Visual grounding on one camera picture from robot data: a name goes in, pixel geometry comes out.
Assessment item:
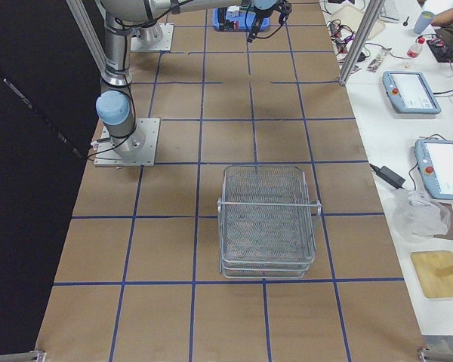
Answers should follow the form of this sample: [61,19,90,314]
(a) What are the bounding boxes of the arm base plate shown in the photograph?
[131,23,174,53]
[94,118,160,167]

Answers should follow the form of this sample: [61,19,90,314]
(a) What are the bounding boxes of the far teach pendant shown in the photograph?
[382,71,442,115]

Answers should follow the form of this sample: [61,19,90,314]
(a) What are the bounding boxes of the clear plastic bag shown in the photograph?
[393,189,451,242]

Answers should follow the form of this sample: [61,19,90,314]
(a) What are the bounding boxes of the near teach pendant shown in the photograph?
[414,139,453,200]

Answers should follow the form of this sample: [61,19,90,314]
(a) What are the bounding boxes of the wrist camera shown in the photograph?
[275,0,292,26]

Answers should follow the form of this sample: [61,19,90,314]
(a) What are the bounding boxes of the wire mesh shelf basket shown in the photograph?
[217,165,322,279]

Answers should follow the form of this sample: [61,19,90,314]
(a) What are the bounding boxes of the beige plastic tray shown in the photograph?
[331,5,386,40]

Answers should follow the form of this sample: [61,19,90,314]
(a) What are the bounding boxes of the black power adapter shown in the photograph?
[369,164,405,189]

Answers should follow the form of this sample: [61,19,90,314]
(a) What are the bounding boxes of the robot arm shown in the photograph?
[135,1,292,43]
[96,1,241,167]

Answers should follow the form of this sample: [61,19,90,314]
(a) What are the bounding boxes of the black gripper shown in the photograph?
[247,8,273,42]

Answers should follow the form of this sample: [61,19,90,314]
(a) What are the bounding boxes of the plastic water bottle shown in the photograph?
[406,36,425,60]

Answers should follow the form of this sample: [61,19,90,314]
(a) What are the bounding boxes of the aluminium frame post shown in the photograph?
[338,0,384,86]

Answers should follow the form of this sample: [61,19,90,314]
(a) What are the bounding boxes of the wooden cutting board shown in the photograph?
[411,250,453,299]

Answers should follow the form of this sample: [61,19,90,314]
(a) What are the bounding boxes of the blue plastic tray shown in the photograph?
[211,8,255,32]

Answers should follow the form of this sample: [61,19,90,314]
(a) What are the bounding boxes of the white circuit breaker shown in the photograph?
[226,8,240,24]

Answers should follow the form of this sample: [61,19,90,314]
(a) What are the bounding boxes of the teach pendant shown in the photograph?
[382,71,442,115]
[414,139,453,200]

